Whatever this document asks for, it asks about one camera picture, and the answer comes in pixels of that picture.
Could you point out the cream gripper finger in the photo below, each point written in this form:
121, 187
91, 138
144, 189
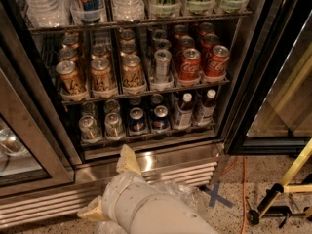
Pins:
93, 211
127, 161

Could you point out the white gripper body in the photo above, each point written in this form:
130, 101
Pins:
123, 190

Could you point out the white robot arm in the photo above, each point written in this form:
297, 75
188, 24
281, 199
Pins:
178, 218

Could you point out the front left blue can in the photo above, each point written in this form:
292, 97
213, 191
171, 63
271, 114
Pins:
137, 120

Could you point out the front left silver can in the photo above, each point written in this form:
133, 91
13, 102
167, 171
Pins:
90, 131

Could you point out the front right blue can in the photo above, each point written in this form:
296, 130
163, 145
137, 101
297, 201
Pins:
160, 118

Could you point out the closed glass fridge door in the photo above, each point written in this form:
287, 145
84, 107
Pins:
34, 159

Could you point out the front middle orange can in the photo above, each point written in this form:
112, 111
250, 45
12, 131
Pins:
101, 74

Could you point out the front right orange can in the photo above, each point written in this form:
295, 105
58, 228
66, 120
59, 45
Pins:
132, 71

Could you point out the front left orange can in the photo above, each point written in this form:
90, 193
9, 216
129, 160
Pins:
71, 78

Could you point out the stainless steel fridge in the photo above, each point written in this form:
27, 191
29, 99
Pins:
193, 156

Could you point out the silver slim can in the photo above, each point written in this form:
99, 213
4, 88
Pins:
162, 65

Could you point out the second row right orange can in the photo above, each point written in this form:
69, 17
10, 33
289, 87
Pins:
128, 49

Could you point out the front left red cola can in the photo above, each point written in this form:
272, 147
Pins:
190, 60

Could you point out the red cola can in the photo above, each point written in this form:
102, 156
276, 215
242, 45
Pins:
217, 61
190, 60

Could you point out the second row left orange can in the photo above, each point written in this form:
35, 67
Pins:
68, 53

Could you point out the front right red cola can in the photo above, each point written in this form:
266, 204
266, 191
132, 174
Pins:
217, 61

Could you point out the second row left cola can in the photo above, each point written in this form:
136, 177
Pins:
185, 42

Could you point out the second row cola can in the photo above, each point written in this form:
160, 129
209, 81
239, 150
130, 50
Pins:
185, 42
208, 42

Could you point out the second row right cola can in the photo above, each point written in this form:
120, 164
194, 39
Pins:
208, 42

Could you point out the open glass fridge door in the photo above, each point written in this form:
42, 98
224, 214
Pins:
271, 110

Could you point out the blue energy drink can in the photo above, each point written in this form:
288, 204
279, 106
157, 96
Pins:
86, 0

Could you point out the clear bubble wrap bundle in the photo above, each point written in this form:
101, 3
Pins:
191, 196

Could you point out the left dark juice bottle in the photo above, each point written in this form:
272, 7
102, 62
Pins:
183, 112

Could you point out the dark juice bottle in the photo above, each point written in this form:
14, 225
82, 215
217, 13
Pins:
205, 109
183, 112

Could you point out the blue tape cross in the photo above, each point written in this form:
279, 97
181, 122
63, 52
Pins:
215, 197

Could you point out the right dark juice bottle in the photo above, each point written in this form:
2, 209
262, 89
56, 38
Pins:
205, 109

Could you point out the yellow black cart frame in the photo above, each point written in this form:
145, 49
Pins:
266, 208

